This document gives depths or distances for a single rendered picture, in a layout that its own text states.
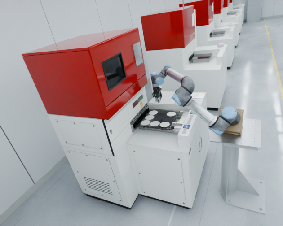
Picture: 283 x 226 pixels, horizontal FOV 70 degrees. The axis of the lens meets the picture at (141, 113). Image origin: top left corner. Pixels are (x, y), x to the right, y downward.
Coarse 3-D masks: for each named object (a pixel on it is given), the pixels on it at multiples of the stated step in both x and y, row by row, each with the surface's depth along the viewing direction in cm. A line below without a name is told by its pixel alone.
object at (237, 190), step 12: (228, 156) 203; (228, 168) 210; (228, 180) 218; (240, 180) 219; (252, 180) 236; (228, 192) 227; (240, 192) 225; (252, 192) 220; (264, 192) 220; (228, 204) 216; (240, 204) 213; (252, 204) 210; (264, 204) 208
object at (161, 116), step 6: (156, 114) 229; (162, 114) 227; (144, 120) 223; (150, 120) 220; (156, 120) 219; (162, 120) 216; (168, 120) 214; (150, 126) 210; (156, 126) 208; (168, 126) 204
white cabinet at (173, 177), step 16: (128, 144) 204; (192, 144) 193; (144, 160) 205; (160, 160) 195; (176, 160) 186; (192, 160) 196; (144, 176) 218; (160, 176) 207; (176, 176) 197; (192, 176) 201; (144, 192) 233; (160, 192) 220; (176, 192) 209; (192, 192) 207
